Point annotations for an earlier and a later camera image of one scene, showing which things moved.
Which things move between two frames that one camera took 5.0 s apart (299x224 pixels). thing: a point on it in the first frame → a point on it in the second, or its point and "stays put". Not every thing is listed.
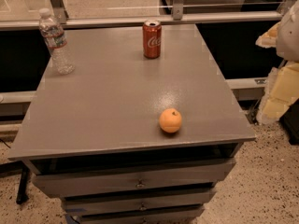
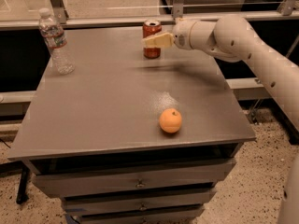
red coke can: [151, 35] stays put
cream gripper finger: [268, 39] → [160, 40]
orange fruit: [170, 120] stays put
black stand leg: [21, 197] stays put
